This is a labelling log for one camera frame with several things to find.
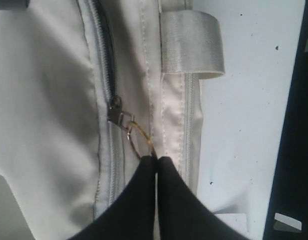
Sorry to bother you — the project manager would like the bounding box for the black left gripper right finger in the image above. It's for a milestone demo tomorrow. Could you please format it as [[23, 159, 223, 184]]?
[[157, 156, 246, 240]]

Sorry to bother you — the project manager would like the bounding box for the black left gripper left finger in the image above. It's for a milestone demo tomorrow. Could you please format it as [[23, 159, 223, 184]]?
[[71, 156, 156, 240]]

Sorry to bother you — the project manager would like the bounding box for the metal key ring zipper pull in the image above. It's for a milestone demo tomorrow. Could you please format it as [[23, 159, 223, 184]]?
[[127, 121, 157, 159]]

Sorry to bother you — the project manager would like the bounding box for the cream white duffel bag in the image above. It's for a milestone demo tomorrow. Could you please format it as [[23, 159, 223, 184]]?
[[0, 0, 224, 240]]

